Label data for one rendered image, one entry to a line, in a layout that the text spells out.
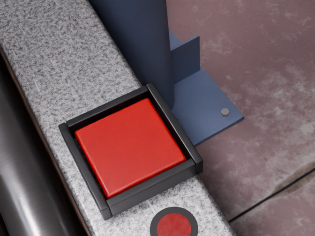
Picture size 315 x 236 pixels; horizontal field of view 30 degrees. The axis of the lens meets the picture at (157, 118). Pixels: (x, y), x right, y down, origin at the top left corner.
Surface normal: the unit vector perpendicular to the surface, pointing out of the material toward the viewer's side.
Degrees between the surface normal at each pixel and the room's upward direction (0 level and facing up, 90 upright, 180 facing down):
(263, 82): 0
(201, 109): 0
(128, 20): 90
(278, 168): 2
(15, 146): 22
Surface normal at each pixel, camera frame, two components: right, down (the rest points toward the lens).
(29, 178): 0.27, -0.66
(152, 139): -0.07, -0.54
